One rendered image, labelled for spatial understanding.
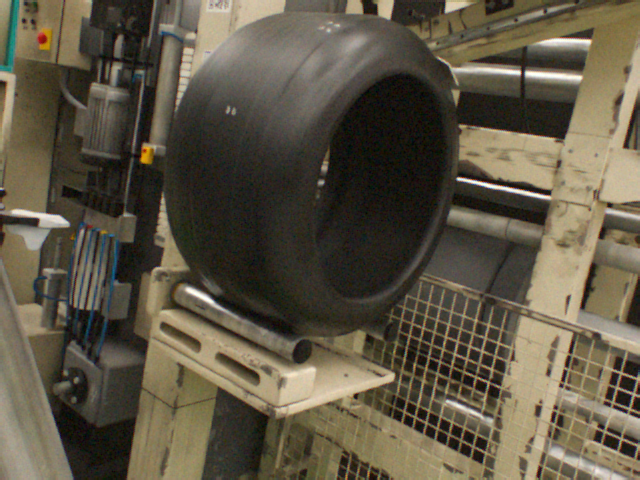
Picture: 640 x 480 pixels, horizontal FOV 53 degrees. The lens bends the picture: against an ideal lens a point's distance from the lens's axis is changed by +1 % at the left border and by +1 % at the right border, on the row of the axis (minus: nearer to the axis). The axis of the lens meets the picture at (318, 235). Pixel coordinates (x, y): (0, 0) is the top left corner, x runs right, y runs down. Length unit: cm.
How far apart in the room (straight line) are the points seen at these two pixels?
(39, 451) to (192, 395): 124
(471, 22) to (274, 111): 65
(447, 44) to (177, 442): 108
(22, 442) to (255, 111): 77
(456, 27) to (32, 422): 134
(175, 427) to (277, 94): 83
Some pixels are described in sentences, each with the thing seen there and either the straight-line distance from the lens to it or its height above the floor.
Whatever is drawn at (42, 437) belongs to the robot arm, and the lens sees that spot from 27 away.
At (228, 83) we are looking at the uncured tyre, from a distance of 105.
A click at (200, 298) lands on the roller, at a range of 126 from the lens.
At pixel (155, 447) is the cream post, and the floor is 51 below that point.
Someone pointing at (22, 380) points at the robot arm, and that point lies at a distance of 26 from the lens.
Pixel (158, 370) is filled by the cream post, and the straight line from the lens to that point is 151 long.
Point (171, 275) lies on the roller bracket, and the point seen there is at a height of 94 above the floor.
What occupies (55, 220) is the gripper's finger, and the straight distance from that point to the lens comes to 109.
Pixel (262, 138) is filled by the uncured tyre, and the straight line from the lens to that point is 95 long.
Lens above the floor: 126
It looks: 9 degrees down
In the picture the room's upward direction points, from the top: 11 degrees clockwise
